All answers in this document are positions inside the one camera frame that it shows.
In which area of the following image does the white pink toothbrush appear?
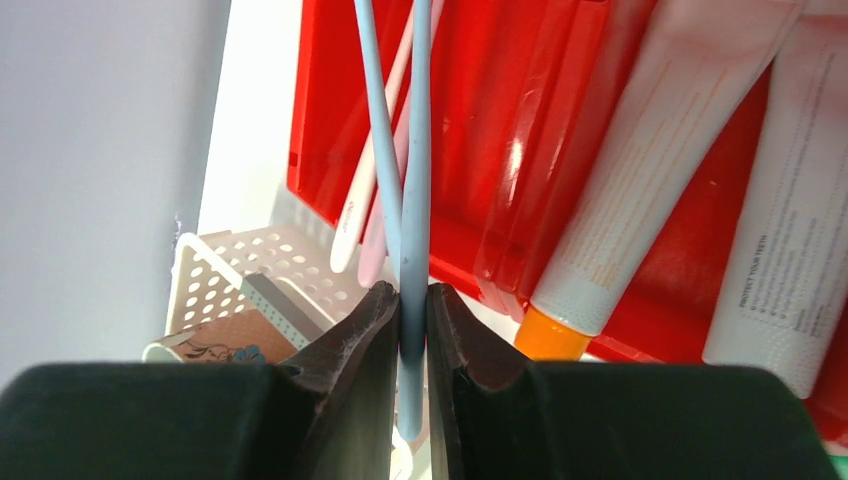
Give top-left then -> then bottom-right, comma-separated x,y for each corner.
330,8 -> 413,283

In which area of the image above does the orange-pink mug white inside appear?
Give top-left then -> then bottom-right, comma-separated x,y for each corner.
142,309 -> 297,364

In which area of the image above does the white blue toothbrush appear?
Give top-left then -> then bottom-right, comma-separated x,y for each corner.
354,0 -> 402,257

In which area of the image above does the light blue toothbrush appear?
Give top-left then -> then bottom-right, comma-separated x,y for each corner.
397,1 -> 432,442

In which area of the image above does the orange capped toothpaste tube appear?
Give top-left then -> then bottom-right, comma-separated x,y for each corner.
514,1 -> 804,360

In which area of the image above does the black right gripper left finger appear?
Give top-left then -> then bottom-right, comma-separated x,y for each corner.
1,281 -> 400,479

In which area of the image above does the pale pink toothbrush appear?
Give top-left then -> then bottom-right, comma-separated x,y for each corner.
353,1 -> 414,287

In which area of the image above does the white perforated plastic basket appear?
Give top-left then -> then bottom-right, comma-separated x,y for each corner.
165,226 -> 366,349

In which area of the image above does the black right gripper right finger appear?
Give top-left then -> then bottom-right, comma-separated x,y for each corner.
427,283 -> 837,479

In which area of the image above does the black capped toothpaste tube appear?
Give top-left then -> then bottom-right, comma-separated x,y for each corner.
702,5 -> 847,399

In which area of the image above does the red plastic organizer tray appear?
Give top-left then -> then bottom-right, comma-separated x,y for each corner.
286,0 -> 848,445

